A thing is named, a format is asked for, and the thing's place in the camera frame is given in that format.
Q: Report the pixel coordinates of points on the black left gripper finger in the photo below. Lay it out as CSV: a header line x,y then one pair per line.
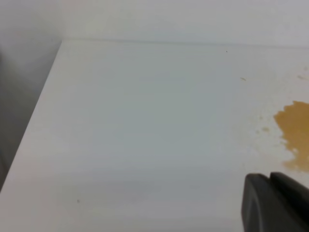
x,y
276,203

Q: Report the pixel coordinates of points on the brown coffee stain puddle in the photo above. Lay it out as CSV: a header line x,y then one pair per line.
x,y
293,121

